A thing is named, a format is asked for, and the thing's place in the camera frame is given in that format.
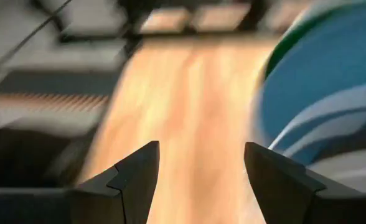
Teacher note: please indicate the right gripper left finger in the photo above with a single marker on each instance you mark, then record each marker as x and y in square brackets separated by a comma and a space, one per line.
[133, 186]

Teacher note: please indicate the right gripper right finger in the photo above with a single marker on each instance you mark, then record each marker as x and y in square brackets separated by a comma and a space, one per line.
[279, 193]

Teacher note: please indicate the blue plate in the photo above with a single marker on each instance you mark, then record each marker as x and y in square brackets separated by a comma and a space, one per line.
[320, 62]

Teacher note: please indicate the green plate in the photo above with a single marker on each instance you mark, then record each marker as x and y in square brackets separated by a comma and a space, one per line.
[282, 43]

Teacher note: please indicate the black metal table frame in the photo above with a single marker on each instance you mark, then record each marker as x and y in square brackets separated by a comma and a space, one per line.
[130, 12]

